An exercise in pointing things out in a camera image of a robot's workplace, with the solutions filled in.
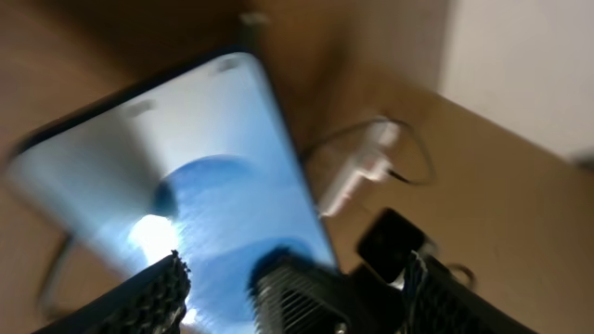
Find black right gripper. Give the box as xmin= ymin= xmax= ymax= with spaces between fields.
xmin=249 ymin=209 xmax=427 ymax=334

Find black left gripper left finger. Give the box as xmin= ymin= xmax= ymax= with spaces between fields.
xmin=34 ymin=250 xmax=191 ymax=334

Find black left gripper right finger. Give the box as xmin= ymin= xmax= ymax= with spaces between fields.
xmin=402 ymin=252 xmax=535 ymax=334

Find blue Galaxy smartphone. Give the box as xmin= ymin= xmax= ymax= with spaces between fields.
xmin=7 ymin=50 xmax=337 ymax=333

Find black USB charging cable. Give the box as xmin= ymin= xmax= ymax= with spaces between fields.
xmin=299 ymin=115 xmax=437 ymax=187

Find white charger plug adapter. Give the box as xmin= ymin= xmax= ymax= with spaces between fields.
xmin=365 ymin=118 xmax=400 ymax=148

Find white power strip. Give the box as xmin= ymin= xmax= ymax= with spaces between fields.
xmin=317 ymin=150 xmax=392 ymax=217

